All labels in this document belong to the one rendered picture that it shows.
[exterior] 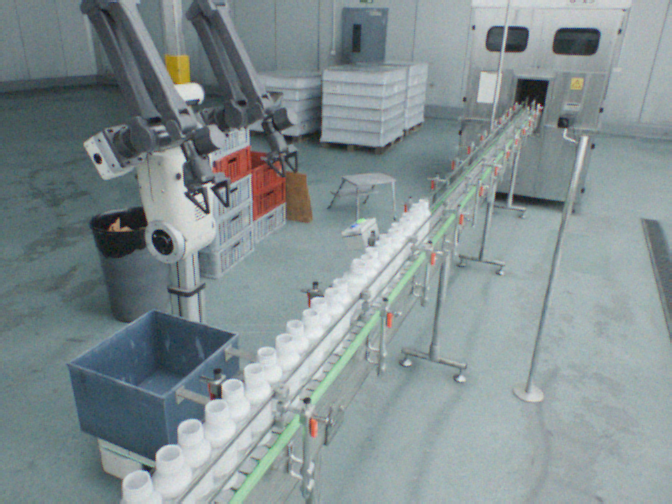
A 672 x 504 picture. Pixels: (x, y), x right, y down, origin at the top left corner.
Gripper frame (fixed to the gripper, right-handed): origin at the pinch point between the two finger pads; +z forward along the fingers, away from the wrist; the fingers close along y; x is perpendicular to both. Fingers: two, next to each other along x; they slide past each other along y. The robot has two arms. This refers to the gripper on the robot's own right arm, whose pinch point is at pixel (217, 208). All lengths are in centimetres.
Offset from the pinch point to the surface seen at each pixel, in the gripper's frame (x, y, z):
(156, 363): 41, -6, 38
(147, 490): -26, -76, 34
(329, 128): 217, 637, -61
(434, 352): 3, 136, 113
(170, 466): -27, -71, 34
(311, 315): -28.8, -21.9, 31.1
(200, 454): -26, -65, 37
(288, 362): -29, -37, 35
